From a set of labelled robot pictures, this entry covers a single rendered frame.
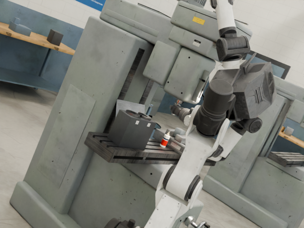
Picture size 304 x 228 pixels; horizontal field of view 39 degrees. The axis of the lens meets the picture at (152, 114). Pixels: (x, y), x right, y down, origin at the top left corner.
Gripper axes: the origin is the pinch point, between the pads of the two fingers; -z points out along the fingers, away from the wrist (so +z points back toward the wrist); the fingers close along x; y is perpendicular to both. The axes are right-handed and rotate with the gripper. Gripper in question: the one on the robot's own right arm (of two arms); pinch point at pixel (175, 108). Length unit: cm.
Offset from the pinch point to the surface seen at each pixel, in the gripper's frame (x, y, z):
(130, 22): 29, -40, -49
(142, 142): 26.2, 23.2, 17.6
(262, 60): -523, -85, -461
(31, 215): 47, 115, -44
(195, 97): -1.8, -13.1, 11.4
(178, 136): -11.0, 17.5, 1.5
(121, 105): 21.0, 14.8, -29.8
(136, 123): 37.6, 11.9, 20.3
